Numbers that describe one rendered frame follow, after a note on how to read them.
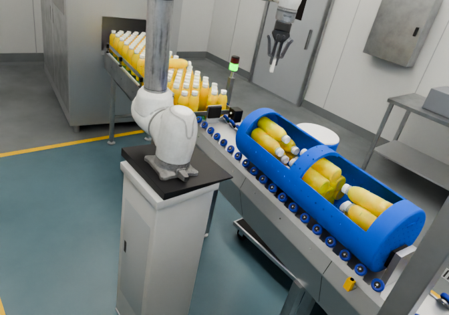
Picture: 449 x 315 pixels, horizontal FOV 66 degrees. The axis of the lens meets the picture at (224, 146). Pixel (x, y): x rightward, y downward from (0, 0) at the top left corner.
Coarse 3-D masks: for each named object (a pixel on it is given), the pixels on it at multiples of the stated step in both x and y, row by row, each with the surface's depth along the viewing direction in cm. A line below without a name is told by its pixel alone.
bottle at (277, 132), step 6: (264, 120) 177; (270, 120) 176; (258, 126) 180; (264, 126) 175; (270, 126) 172; (276, 126) 171; (270, 132) 172; (276, 132) 169; (282, 132) 168; (276, 138) 170; (282, 138) 168
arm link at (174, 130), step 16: (160, 112) 145; (176, 112) 137; (192, 112) 141; (160, 128) 140; (176, 128) 136; (192, 128) 140; (160, 144) 141; (176, 144) 138; (192, 144) 143; (160, 160) 143; (176, 160) 142
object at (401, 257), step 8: (400, 248) 124; (408, 248) 124; (392, 256) 122; (400, 256) 119; (408, 256) 123; (384, 264) 125; (392, 264) 122; (400, 264) 122; (384, 272) 125; (392, 272) 122; (400, 272) 128; (384, 280) 125; (392, 280) 127
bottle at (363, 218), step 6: (348, 210) 133; (354, 210) 129; (360, 210) 128; (366, 210) 128; (354, 216) 128; (360, 216) 127; (366, 216) 126; (372, 216) 126; (354, 222) 129; (360, 222) 127; (366, 222) 125; (372, 222) 124; (366, 228) 125
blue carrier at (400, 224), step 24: (288, 120) 175; (240, 144) 176; (312, 144) 170; (264, 168) 163; (288, 192) 152; (312, 192) 138; (384, 192) 139; (312, 216) 143; (336, 216) 129; (384, 216) 118; (408, 216) 116; (360, 240) 121; (384, 240) 115; (408, 240) 128
